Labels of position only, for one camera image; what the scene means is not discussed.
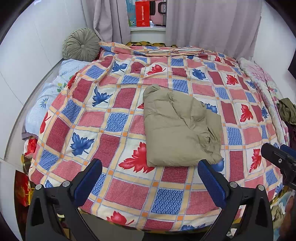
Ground leaf-patterned checked quilt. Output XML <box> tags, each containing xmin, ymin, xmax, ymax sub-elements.
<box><xmin>28</xmin><ymin>42</ymin><xmax>290</xmax><ymax>232</ymax></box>

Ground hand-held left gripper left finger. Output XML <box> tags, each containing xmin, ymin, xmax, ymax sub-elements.
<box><xmin>25</xmin><ymin>159</ymin><xmax>103</xmax><ymax>241</ymax></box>

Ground red box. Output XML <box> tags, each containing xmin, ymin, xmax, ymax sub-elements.
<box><xmin>135</xmin><ymin>1</ymin><xmax>151</xmax><ymax>28</ymax></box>

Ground striped folded pillowcase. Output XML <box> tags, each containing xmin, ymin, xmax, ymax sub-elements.
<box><xmin>144</xmin><ymin>46</ymin><xmax>205</xmax><ymax>57</ymax></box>

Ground light blue floral pillow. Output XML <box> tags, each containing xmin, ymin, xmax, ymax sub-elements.
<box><xmin>22</xmin><ymin>59</ymin><xmax>90</xmax><ymax>139</ymax></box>

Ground pink suitcase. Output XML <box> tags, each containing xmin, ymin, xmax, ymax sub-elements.
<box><xmin>149</xmin><ymin>0</ymin><xmax>167</xmax><ymax>26</ymax></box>

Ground olive green puffer jacket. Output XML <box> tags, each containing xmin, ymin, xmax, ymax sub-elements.
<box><xmin>143</xmin><ymin>84</ymin><xmax>224</xmax><ymax>167</ymax></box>

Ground pink floral blanket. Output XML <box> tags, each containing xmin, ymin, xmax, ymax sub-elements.
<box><xmin>238</xmin><ymin>57</ymin><xmax>290</xmax><ymax>144</ymax></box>

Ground small red packet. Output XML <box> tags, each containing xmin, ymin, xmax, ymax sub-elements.
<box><xmin>24</xmin><ymin>138</ymin><xmax>37</xmax><ymax>156</ymax></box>

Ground olive green crumpled cloth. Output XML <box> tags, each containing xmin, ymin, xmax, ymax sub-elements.
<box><xmin>276</xmin><ymin>98</ymin><xmax>296</xmax><ymax>123</ymax></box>

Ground teal box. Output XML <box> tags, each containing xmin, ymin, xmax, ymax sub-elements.
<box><xmin>126</xmin><ymin>0</ymin><xmax>137</xmax><ymax>27</ymax></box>

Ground pale floral cloth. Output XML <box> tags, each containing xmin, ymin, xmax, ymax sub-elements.
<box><xmin>269</xmin><ymin>188</ymin><xmax>296</xmax><ymax>232</ymax></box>

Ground round green pleated cushion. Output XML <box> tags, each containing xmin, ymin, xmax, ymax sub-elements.
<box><xmin>62</xmin><ymin>28</ymin><xmax>101</xmax><ymax>62</ymax></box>

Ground red floral bag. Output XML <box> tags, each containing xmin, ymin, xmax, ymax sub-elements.
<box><xmin>14</xmin><ymin>171</ymin><xmax>31</xmax><ymax>207</ymax></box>

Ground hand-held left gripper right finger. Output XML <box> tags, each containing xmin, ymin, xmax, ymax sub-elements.
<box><xmin>197</xmin><ymin>159</ymin><xmax>274</xmax><ymax>241</ymax></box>

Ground grey curtain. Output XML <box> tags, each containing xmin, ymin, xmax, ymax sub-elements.
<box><xmin>94</xmin><ymin>0</ymin><xmax>130</xmax><ymax>44</ymax></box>
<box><xmin>165</xmin><ymin>0</ymin><xmax>262</xmax><ymax>58</ymax></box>

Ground dark maroon clothes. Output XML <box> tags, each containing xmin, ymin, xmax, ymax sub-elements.
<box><xmin>285</xmin><ymin>120</ymin><xmax>296</xmax><ymax>142</ymax></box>

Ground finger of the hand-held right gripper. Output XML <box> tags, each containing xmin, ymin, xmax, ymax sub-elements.
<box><xmin>261</xmin><ymin>143</ymin><xmax>290</xmax><ymax>168</ymax></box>
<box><xmin>280</xmin><ymin>144</ymin><xmax>296</xmax><ymax>161</ymax></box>

